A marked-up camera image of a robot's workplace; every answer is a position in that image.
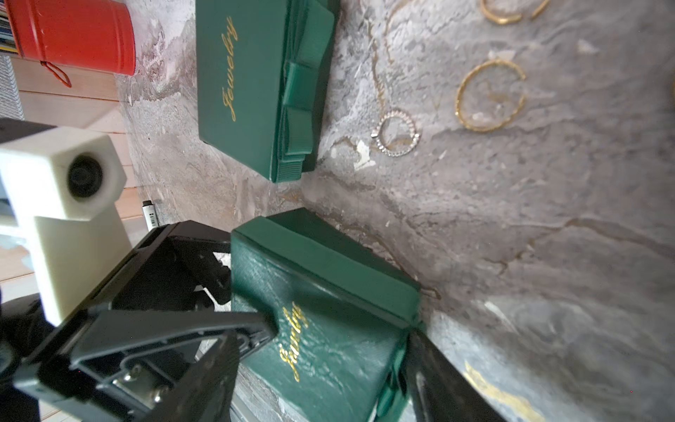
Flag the silver ring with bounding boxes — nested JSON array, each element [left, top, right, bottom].
[[370, 109, 422, 158]]

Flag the gold rings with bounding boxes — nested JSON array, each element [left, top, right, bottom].
[[478, 0, 552, 26]]

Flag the left green jewelry box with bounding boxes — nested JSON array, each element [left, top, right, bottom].
[[195, 1, 340, 183]]

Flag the red pencil cup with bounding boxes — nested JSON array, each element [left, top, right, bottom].
[[1, 0, 136, 87]]

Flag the black marker pen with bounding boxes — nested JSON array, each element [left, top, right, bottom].
[[142, 200, 160, 231]]

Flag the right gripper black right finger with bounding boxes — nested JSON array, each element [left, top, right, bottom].
[[403, 329, 504, 422]]

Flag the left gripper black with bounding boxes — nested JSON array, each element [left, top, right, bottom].
[[1, 221, 277, 421]]

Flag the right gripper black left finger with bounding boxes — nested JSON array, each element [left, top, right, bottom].
[[143, 331, 240, 421]]

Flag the large gold ring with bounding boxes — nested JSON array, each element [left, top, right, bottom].
[[454, 57, 528, 134]]

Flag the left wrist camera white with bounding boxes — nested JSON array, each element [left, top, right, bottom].
[[1, 118, 133, 326]]

